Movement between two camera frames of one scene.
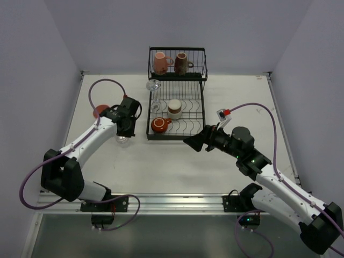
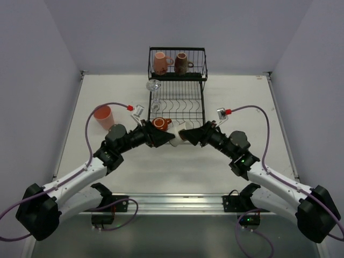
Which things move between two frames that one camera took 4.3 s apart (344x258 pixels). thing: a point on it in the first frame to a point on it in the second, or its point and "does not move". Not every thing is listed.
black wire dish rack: x=176 y=107 does not move
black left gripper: x=128 y=130 to x=148 y=133
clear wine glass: x=154 y=85 does not move
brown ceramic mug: x=181 y=64 does not move
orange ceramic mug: x=159 y=124 does not move
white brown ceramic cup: x=174 y=109 to x=174 y=130
